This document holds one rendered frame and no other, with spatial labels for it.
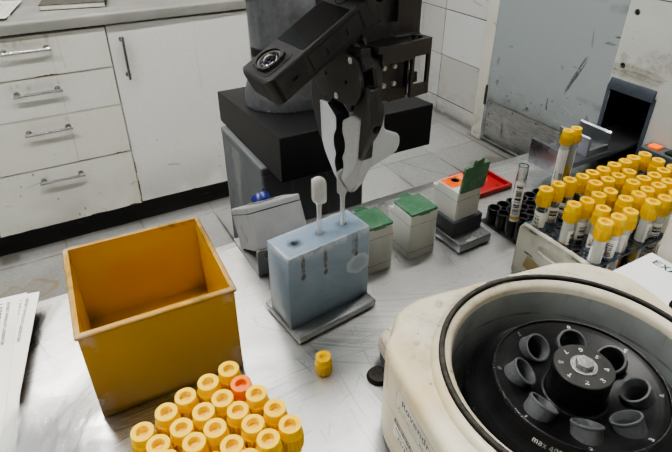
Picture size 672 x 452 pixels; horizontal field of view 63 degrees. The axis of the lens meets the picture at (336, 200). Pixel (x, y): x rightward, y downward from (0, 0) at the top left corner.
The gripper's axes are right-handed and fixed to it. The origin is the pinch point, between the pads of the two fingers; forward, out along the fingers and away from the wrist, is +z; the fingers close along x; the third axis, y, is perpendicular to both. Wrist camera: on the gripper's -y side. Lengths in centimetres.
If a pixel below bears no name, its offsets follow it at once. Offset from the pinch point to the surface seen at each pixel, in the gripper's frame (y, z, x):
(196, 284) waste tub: -13.1, 13.8, 10.1
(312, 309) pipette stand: -5.3, 12.8, -2.0
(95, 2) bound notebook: 20, 13, 174
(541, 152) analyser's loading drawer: 41.4, 10.6, 4.5
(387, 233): 7.3, 9.9, 1.0
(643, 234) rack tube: 27.0, 7.3, -18.2
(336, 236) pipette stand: -1.9, 5.2, -1.5
